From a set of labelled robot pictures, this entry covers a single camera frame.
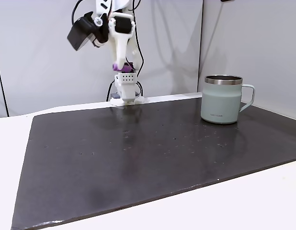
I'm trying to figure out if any black camera box with bracket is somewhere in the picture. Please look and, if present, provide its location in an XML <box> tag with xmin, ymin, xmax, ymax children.
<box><xmin>67</xmin><ymin>11</ymin><xmax>109</xmax><ymax>51</ymax></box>

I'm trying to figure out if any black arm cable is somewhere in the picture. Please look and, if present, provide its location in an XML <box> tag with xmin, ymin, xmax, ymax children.
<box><xmin>131</xmin><ymin>0</ymin><xmax>146</xmax><ymax>97</ymax></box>

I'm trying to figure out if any purple pen grip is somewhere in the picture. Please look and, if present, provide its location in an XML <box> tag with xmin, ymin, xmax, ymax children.
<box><xmin>112</xmin><ymin>62</ymin><xmax>135</xmax><ymax>73</ymax></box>

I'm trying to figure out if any black base cable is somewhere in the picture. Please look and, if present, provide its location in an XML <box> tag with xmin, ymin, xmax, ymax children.
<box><xmin>105</xmin><ymin>80</ymin><xmax>115</xmax><ymax>103</ymax></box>

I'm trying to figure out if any dark brown table mat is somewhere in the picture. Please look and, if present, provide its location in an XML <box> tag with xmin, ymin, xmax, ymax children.
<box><xmin>10</xmin><ymin>97</ymin><xmax>296</xmax><ymax>230</ymax></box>

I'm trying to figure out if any pale green steel-rimmed mug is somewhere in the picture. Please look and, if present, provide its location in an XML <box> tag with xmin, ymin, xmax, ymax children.
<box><xmin>201</xmin><ymin>75</ymin><xmax>256</xmax><ymax>125</ymax></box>

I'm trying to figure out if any black camera cable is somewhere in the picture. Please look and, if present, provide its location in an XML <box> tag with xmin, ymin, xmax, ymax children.
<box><xmin>70</xmin><ymin>0</ymin><xmax>84</xmax><ymax>26</ymax></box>

